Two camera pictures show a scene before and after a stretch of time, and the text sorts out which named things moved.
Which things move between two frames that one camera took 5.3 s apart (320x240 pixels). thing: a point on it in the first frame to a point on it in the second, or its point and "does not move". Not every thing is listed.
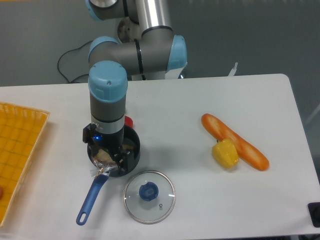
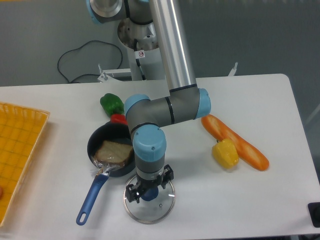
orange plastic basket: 21,131 does not move
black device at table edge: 314,209 does not move
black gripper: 112,141 to 133,192
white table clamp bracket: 233,71 does not move
